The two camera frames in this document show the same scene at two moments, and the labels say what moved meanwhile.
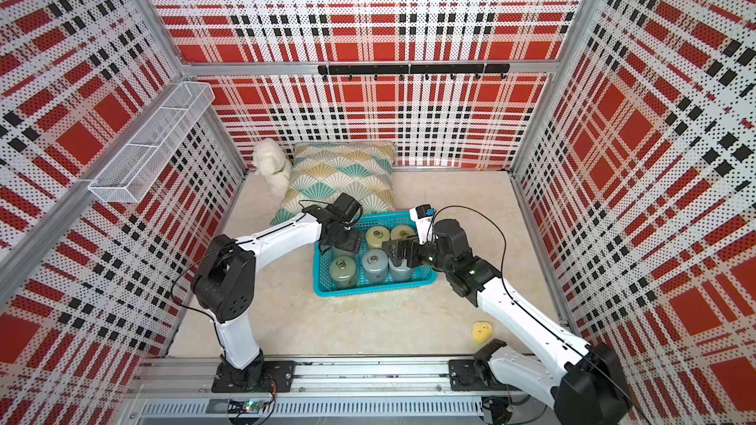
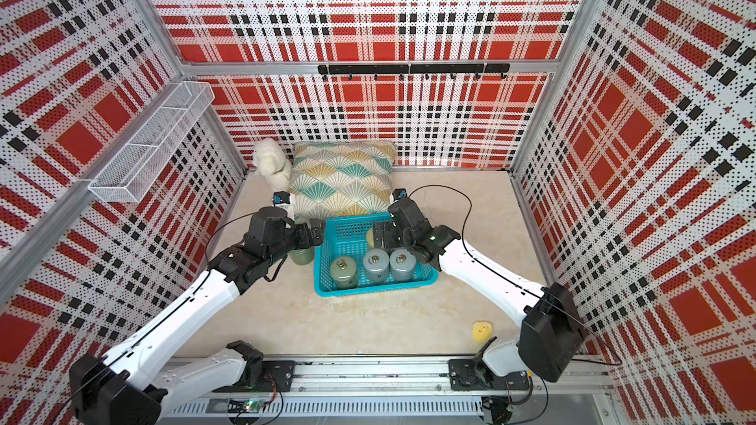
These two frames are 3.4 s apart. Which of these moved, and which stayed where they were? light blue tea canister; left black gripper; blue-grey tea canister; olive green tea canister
Moved: left black gripper
Stayed: blue-grey tea canister; olive green tea canister; light blue tea canister
